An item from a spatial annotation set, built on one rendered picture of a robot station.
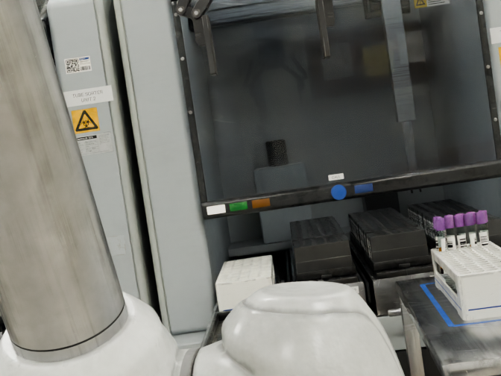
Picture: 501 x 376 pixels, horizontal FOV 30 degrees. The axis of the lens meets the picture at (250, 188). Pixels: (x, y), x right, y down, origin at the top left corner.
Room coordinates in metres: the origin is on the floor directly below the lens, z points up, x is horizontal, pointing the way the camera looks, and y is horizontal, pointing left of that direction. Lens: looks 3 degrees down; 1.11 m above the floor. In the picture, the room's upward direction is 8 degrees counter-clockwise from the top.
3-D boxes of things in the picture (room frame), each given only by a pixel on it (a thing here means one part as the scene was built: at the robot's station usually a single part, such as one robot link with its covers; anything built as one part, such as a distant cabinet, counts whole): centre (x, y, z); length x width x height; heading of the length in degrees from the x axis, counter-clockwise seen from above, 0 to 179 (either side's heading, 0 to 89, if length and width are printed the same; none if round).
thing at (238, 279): (1.78, 0.03, 0.83); 0.30 x 0.10 x 0.06; 178
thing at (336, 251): (1.87, -0.12, 0.85); 0.12 x 0.02 x 0.06; 88
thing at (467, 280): (1.41, -0.32, 0.85); 0.30 x 0.10 x 0.06; 176
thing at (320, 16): (1.12, -0.11, 1.23); 0.03 x 0.01 x 0.07; 178
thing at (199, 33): (1.12, 0.04, 1.25); 0.03 x 0.01 x 0.05; 88
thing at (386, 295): (2.10, -0.29, 0.78); 0.73 x 0.14 x 0.09; 178
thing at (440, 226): (1.52, -0.30, 0.88); 0.02 x 0.02 x 0.11
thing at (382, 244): (1.86, -0.28, 0.85); 0.12 x 0.02 x 0.06; 87
